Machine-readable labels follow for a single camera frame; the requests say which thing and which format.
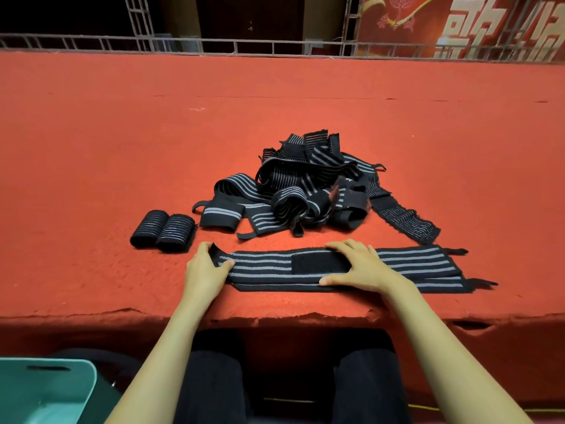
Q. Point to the person's left hand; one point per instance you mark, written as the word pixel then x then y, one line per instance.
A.
pixel 201 278

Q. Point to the rolled black striped wrap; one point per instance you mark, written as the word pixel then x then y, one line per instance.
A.
pixel 149 228
pixel 176 233

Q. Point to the black striped wrist wrap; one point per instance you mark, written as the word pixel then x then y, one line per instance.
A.
pixel 265 264
pixel 273 286

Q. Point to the red banner with white print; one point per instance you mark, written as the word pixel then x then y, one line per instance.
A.
pixel 423 21

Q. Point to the person's right thumb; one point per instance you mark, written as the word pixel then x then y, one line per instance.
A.
pixel 335 280

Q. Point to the grey metal truss railing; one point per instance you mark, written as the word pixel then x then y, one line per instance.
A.
pixel 247 46

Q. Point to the person's left thumb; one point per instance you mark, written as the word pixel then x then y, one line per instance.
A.
pixel 225 268

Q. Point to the person's black trousers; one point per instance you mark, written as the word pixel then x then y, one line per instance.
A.
pixel 366 384

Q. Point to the person's right little finger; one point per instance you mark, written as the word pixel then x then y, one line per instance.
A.
pixel 374 253

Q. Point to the teal plastic bin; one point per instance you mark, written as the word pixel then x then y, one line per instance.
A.
pixel 44 392

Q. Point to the person's right forearm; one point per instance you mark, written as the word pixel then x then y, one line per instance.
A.
pixel 441 348

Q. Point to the person's left forearm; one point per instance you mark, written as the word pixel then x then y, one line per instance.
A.
pixel 159 370

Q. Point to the pile of black striped wraps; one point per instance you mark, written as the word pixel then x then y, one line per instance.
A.
pixel 304 189

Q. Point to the person's right middle finger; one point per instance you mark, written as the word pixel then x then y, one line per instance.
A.
pixel 353 245

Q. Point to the red felt table cloth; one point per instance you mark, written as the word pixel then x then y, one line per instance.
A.
pixel 110 150

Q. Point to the person's right hand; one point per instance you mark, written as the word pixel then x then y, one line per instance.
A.
pixel 366 269

